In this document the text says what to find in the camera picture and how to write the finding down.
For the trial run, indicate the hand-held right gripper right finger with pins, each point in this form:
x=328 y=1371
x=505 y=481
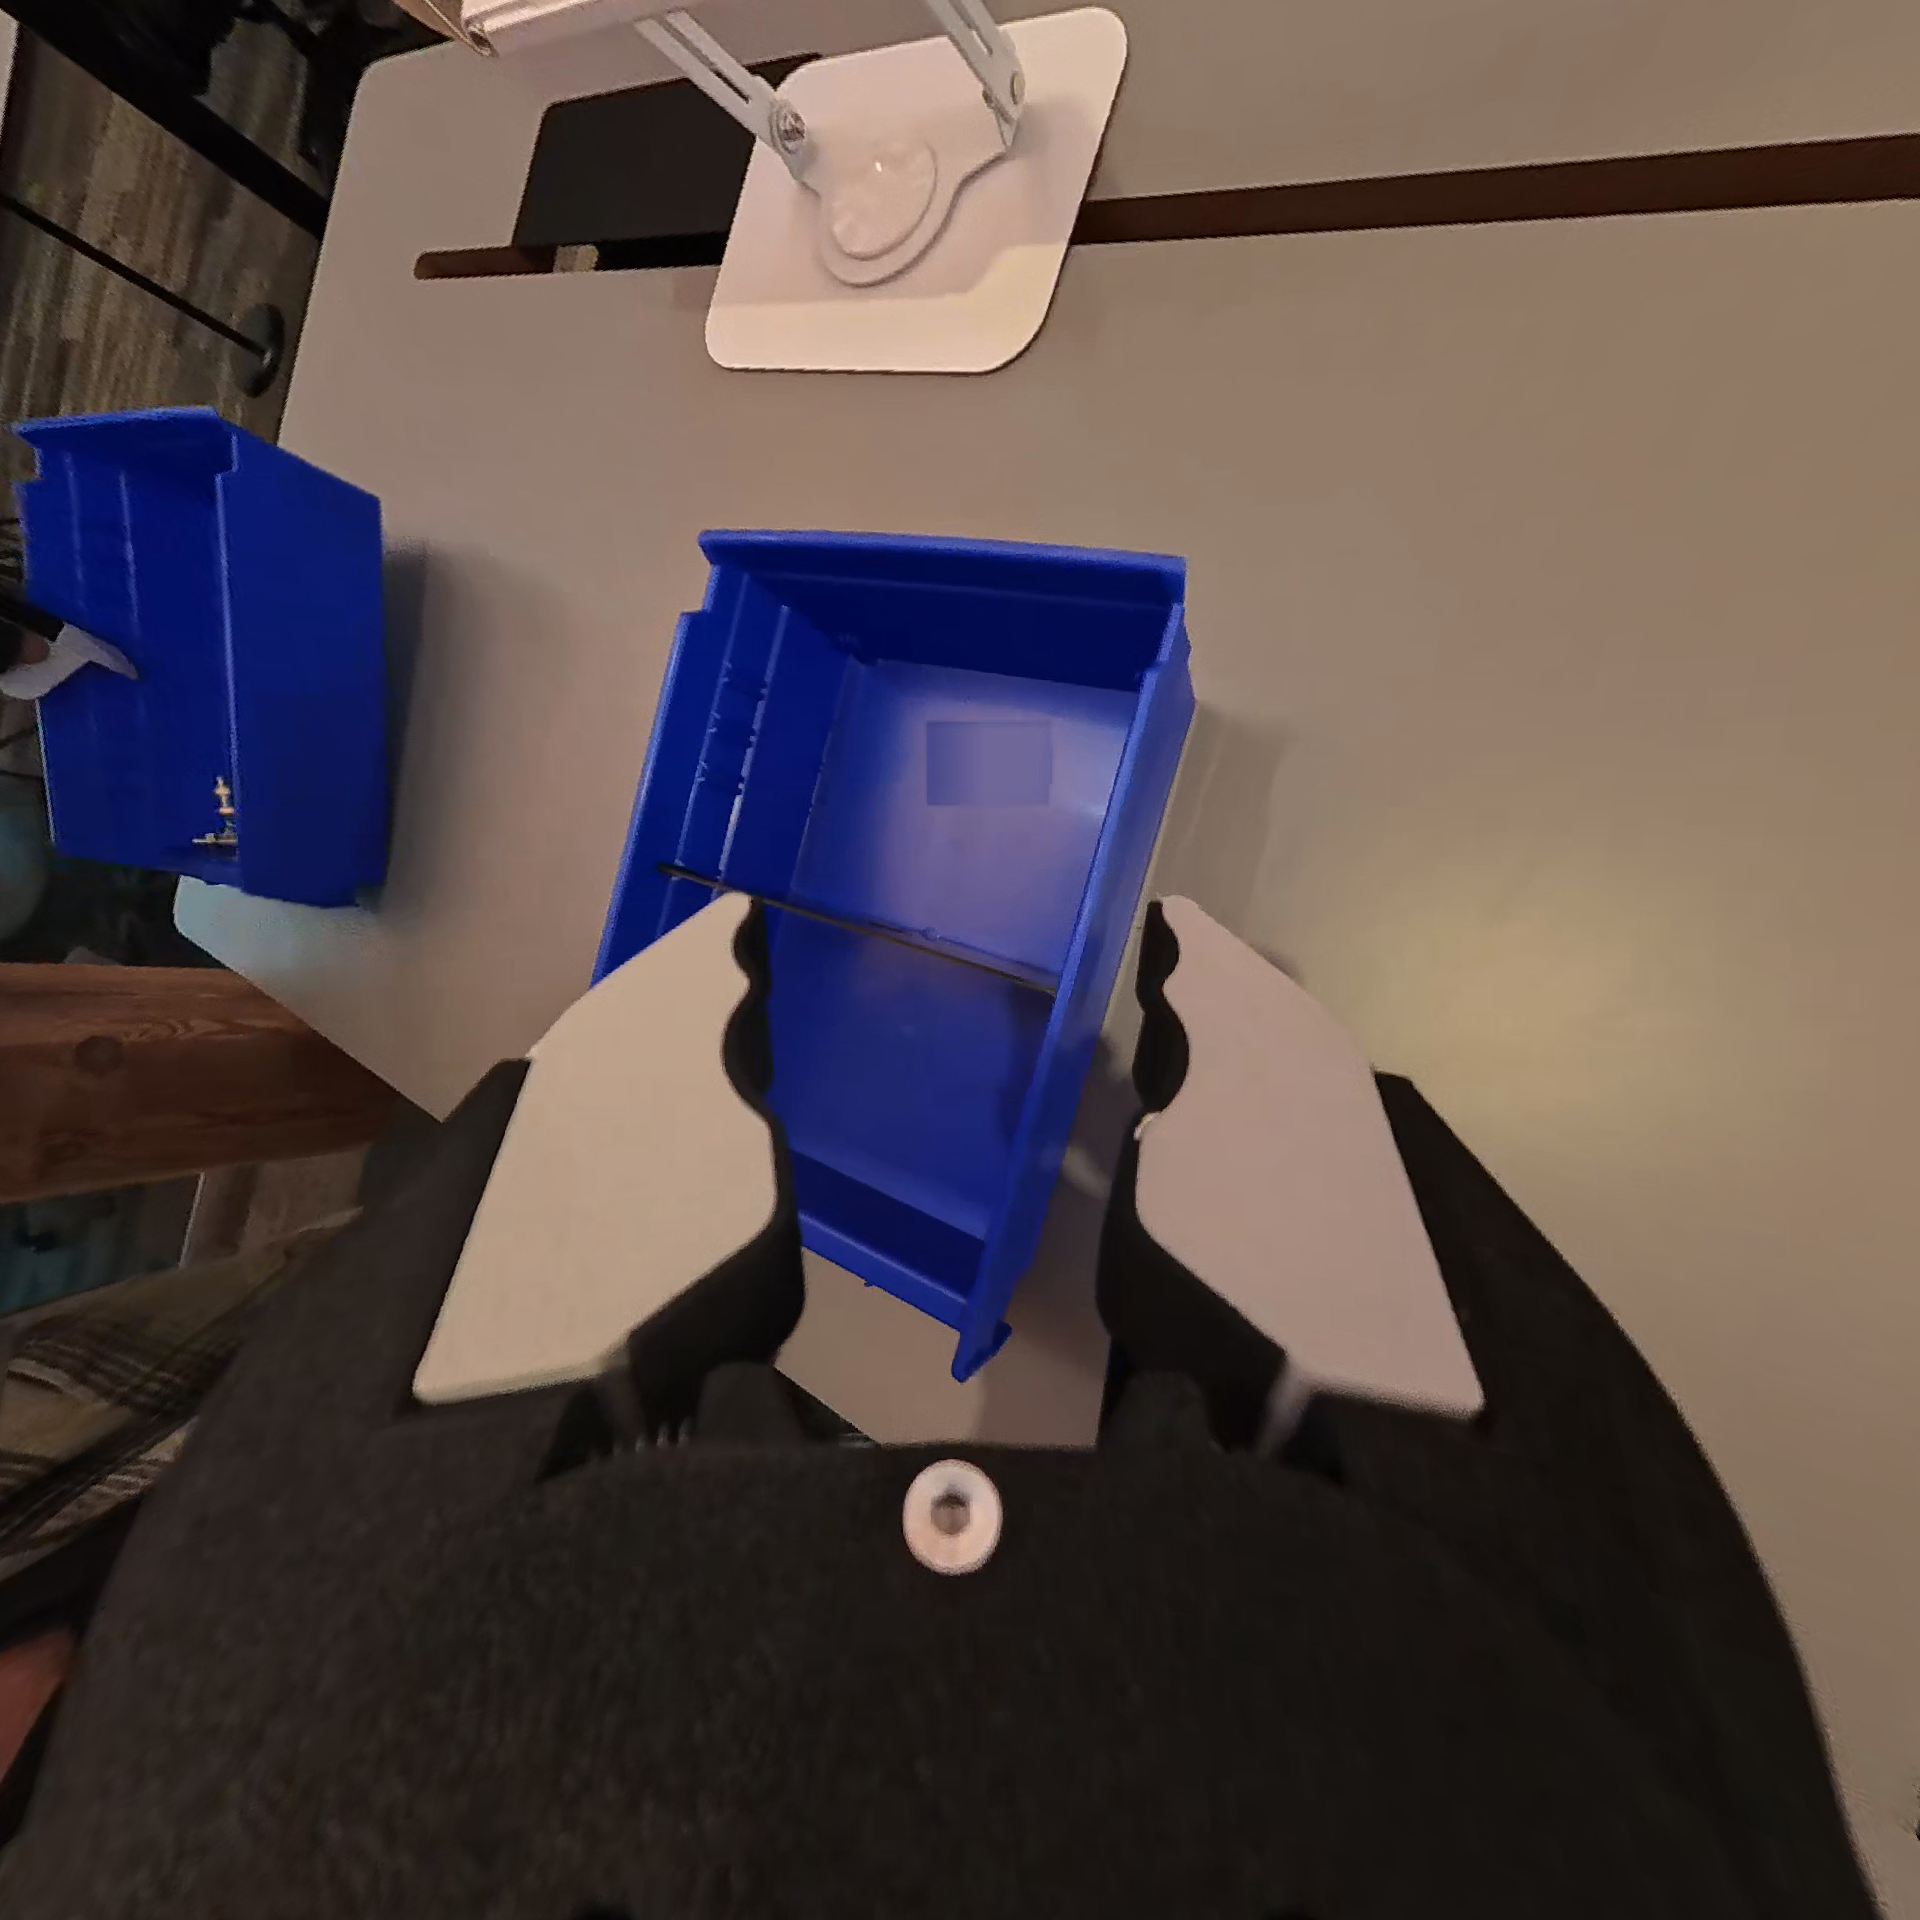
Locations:
x=1290 y=1200

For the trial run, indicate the black round base pole stand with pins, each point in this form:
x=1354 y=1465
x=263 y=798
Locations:
x=263 y=353

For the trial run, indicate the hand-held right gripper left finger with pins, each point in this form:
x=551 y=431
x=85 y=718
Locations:
x=630 y=1185

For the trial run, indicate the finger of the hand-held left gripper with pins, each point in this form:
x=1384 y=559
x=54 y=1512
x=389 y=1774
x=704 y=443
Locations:
x=68 y=670

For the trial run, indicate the black bin divider plate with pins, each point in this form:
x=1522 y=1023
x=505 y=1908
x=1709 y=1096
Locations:
x=901 y=941

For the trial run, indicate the blue plastic bin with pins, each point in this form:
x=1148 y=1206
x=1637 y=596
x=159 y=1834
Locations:
x=300 y=675

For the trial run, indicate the blue bin with black divider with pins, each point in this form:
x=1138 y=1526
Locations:
x=901 y=1110

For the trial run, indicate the white document stand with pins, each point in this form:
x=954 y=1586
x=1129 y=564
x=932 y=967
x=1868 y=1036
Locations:
x=930 y=301

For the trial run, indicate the steel bolt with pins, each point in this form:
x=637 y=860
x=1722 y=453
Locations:
x=219 y=848
x=222 y=795

